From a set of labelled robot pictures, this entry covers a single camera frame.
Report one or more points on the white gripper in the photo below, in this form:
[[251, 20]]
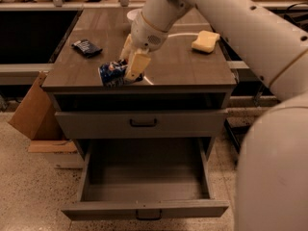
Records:
[[145, 36]]

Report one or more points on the blue pepsi can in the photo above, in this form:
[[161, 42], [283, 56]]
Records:
[[112, 74]]

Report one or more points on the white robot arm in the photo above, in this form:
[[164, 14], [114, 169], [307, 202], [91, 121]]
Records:
[[272, 177]]

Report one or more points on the closed top drawer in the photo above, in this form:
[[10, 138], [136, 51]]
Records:
[[140, 124]]

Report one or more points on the grey drawer cabinet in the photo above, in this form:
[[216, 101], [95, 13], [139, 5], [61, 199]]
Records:
[[177, 79]]

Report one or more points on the open middle drawer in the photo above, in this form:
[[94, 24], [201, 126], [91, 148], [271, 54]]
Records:
[[145, 179]]

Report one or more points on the white ceramic bowl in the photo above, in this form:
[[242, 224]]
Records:
[[132, 15]]

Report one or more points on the dark blue snack packet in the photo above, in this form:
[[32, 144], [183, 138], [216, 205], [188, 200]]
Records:
[[86, 48]]

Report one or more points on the yellow sponge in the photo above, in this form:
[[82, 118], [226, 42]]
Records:
[[206, 41]]

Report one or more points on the brown cardboard box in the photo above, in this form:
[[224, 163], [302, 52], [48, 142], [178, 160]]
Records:
[[35, 119]]

